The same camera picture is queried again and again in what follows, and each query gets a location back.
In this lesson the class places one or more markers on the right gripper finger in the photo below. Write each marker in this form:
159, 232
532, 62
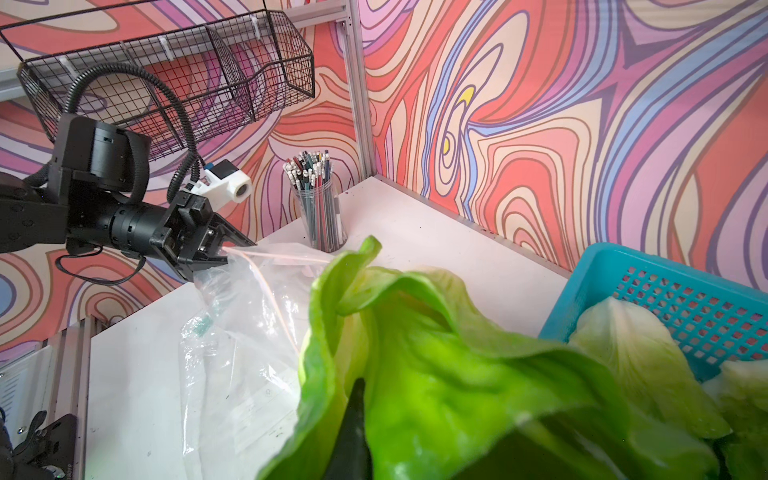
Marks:
351, 457

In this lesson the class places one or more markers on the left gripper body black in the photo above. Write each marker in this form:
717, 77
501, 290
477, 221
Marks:
188, 238

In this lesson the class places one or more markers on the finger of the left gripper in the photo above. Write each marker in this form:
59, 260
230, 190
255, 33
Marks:
226, 233

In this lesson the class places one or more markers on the small green cabbage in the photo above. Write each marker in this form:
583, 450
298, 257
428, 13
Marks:
450, 395

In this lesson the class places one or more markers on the small clear bag pink seal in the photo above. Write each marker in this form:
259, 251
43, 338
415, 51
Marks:
239, 359

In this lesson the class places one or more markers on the chinese cabbage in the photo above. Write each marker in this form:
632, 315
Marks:
740, 392
650, 368

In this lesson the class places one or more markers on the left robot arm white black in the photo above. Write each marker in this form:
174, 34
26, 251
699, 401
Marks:
90, 195

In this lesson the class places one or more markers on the clear cup of pens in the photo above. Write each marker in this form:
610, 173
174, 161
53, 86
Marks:
310, 174

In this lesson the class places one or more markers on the teal plastic basket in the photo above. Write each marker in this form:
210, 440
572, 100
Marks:
711, 319

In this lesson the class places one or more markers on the black wire basket left wall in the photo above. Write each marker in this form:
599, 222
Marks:
232, 64

